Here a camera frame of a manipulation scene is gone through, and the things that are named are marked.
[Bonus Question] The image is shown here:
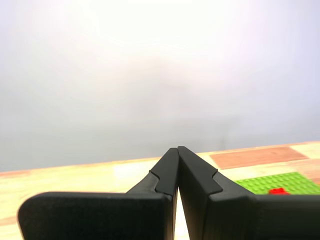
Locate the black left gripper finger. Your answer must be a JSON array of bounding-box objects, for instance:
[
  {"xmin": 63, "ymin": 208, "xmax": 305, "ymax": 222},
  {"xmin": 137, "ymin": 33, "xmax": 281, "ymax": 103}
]
[
  {"xmin": 177, "ymin": 145, "xmax": 320, "ymax": 240},
  {"xmin": 17, "ymin": 147, "xmax": 180, "ymax": 240}
]

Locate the red square brick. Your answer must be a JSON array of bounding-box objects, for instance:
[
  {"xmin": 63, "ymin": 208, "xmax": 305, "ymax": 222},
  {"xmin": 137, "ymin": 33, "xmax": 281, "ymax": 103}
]
[{"xmin": 268, "ymin": 187, "xmax": 291, "ymax": 196}]

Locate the green studded baseplate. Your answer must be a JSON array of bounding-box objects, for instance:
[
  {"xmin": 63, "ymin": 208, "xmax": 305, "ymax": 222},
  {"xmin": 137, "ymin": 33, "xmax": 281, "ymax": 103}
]
[{"xmin": 234, "ymin": 171, "xmax": 320, "ymax": 196}]

